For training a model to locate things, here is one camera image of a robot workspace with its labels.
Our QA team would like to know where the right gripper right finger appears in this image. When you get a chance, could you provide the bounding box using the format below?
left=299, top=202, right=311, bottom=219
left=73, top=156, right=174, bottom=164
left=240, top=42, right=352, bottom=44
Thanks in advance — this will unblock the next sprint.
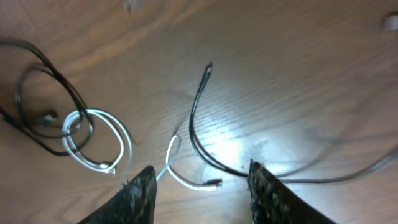
left=248, top=160, right=334, bottom=224

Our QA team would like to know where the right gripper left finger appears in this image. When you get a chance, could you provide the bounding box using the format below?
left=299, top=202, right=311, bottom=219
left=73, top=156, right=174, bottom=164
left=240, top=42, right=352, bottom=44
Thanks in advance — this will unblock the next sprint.
left=79, top=166, right=157, bottom=224

